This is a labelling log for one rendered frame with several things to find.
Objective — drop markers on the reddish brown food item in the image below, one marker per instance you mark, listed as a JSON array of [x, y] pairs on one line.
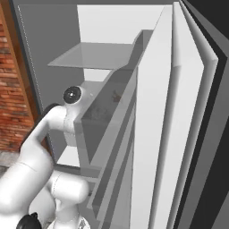
[[115, 96]]

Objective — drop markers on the large translucent grey door bin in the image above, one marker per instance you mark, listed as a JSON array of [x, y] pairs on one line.
[[98, 134]]

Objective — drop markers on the glass fridge shelf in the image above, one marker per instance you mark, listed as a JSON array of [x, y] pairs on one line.
[[92, 55]]

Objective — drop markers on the narrow grey door bin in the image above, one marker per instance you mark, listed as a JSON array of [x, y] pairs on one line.
[[114, 184]]

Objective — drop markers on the white fridge shelf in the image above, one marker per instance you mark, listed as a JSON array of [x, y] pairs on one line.
[[70, 155]]

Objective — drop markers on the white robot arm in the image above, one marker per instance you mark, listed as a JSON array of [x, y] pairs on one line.
[[32, 167]]

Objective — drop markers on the white fridge door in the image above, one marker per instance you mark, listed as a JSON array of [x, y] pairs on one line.
[[155, 125]]

